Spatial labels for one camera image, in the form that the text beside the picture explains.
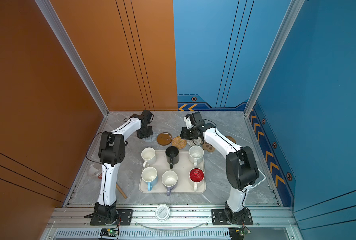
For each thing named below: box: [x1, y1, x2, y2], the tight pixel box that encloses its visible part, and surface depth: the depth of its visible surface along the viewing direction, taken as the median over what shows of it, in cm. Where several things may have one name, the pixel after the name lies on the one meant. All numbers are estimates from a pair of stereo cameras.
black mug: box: [165, 146, 180, 169], surface depth 90 cm
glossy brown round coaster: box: [156, 132, 173, 146], surface depth 105 cm
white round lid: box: [155, 203, 171, 222], surface depth 71 cm
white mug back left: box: [141, 147, 156, 168], surface depth 89 cm
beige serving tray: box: [139, 150, 206, 194], surface depth 89 cm
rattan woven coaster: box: [171, 136, 187, 150], surface depth 104 cm
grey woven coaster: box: [142, 132, 159, 143], surface depth 104 cm
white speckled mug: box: [188, 145, 205, 167], surface depth 90 cm
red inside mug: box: [188, 167, 205, 192], surface depth 82 cm
